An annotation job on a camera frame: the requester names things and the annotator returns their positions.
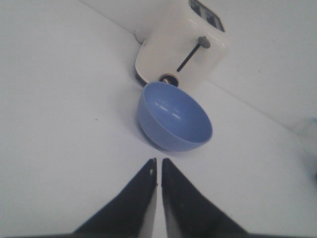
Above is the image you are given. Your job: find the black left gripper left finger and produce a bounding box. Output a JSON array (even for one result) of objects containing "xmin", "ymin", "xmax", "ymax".
[{"xmin": 74, "ymin": 158, "xmax": 157, "ymax": 235}]

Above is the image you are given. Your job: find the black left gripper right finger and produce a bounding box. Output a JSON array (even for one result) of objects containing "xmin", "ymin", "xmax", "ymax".
[{"xmin": 161, "ymin": 158, "xmax": 247, "ymax": 235}]

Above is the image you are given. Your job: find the blue bowl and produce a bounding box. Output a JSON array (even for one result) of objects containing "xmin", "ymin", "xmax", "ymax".
[{"xmin": 137, "ymin": 81, "xmax": 213, "ymax": 152}]

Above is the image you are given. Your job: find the white two-slot toaster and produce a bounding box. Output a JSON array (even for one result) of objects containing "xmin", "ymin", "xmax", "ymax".
[{"xmin": 135, "ymin": 0, "xmax": 229, "ymax": 93}]

